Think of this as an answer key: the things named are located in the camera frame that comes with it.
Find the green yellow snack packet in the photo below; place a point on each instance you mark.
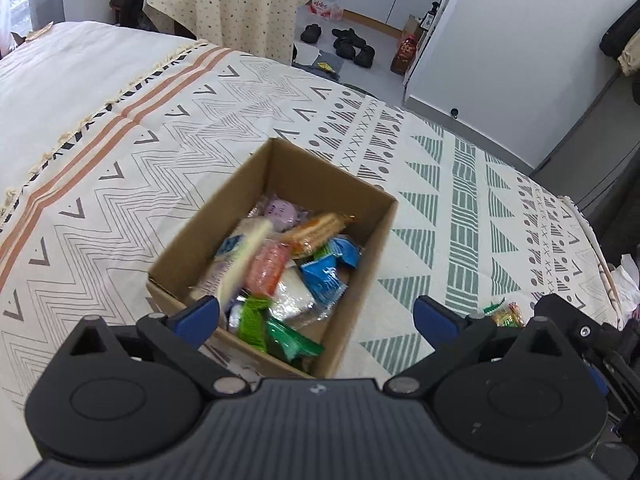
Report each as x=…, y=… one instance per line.
x=505, y=312

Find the orange brown biscuit packet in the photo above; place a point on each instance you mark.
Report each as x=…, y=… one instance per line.
x=317, y=232

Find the patterned blanket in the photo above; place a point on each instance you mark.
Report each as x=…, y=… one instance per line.
x=150, y=160

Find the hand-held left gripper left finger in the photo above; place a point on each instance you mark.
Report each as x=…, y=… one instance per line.
x=197, y=320

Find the clear cracker packet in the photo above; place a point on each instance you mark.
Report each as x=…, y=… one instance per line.
x=295, y=300

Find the white plastic bag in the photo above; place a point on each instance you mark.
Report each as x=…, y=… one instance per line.
x=627, y=275

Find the white cabinet panel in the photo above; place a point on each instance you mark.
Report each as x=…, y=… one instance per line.
x=515, y=50

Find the cream dotted curtain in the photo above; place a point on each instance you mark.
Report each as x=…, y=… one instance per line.
x=235, y=0

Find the pale yellow snack packet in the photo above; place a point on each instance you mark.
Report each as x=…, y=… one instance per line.
x=240, y=260

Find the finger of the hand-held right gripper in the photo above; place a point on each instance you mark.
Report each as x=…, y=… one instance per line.
x=575, y=322

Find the purple snack packet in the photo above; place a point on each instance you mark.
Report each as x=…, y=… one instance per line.
x=280, y=210

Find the dark book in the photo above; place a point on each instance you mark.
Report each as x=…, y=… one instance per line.
x=326, y=66

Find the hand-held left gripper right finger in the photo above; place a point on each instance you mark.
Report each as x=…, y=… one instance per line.
x=435, y=320

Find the pack of water bottles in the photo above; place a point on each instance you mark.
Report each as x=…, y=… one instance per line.
x=326, y=6

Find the cardboard box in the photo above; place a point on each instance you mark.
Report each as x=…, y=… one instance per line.
x=370, y=280

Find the orange snack packet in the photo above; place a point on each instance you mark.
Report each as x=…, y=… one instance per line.
x=267, y=267

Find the dark hanging clothing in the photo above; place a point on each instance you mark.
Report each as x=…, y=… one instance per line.
x=617, y=35

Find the dark bottle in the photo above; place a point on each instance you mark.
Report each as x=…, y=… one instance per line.
x=429, y=17

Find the white paper sheet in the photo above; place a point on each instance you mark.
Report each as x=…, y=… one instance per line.
x=306, y=52

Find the blue snack packet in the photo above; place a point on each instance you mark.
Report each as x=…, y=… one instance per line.
x=325, y=275
x=345, y=250

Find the red bag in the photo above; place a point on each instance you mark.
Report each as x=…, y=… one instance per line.
x=405, y=54

